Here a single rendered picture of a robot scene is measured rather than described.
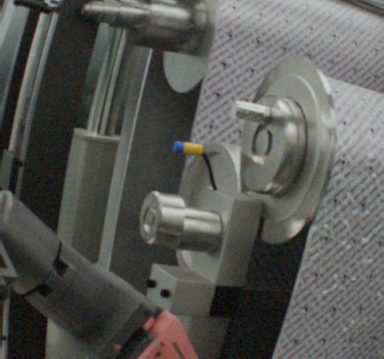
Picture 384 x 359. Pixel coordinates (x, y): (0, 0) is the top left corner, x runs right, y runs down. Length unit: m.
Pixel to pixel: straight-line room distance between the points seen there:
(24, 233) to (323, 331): 0.27
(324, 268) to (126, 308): 0.18
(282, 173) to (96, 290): 0.18
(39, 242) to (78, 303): 0.05
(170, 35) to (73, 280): 0.39
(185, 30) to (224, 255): 0.27
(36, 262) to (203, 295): 0.20
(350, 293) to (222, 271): 0.11
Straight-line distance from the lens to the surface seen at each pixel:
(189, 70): 1.10
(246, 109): 0.86
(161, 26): 1.07
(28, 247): 0.73
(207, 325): 0.91
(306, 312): 0.86
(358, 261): 0.87
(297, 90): 0.88
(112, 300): 0.76
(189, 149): 0.91
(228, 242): 0.89
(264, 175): 0.87
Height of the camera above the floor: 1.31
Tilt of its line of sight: 6 degrees down
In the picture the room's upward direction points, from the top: 12 degrees clockwise
